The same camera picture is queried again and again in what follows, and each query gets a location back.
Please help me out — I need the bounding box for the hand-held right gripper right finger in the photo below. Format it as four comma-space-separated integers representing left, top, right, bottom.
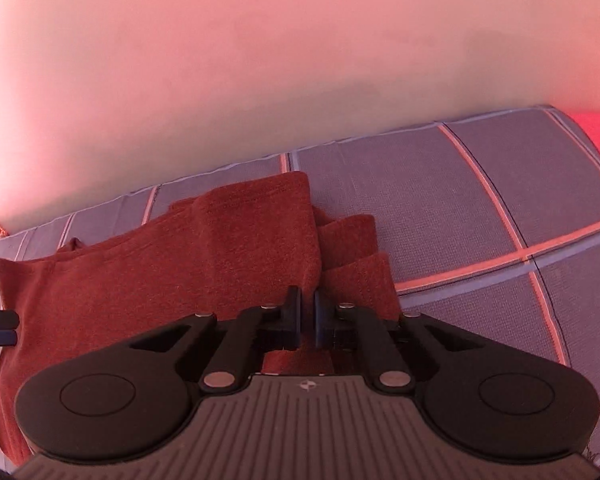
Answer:
313, 287, 482, 394

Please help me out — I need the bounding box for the blue plaid bed sheet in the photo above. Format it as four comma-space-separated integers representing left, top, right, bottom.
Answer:
0, 105, 600, 480

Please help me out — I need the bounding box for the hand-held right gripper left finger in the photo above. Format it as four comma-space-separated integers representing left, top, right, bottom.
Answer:
129, 286, 302, 392

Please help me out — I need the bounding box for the rust red knit sweater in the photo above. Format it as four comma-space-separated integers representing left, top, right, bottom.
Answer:
0, 171, 402, 467

